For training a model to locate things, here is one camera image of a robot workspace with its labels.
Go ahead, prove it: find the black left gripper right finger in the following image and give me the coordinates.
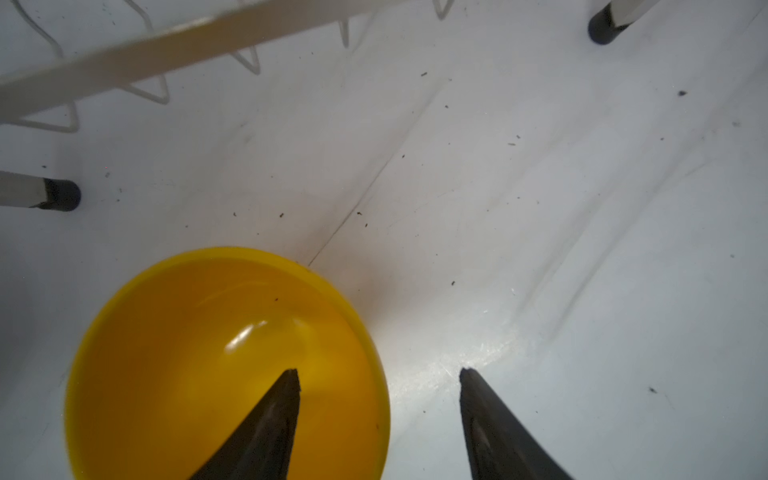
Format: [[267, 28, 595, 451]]
[[459, 368, 571, 480]]

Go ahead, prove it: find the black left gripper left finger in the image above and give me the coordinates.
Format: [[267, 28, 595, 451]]
[[191, 369, 300, 480]]

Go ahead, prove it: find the yellow plastic bowl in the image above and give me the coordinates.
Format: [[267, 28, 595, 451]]
[[64, 247, 391, 479]]

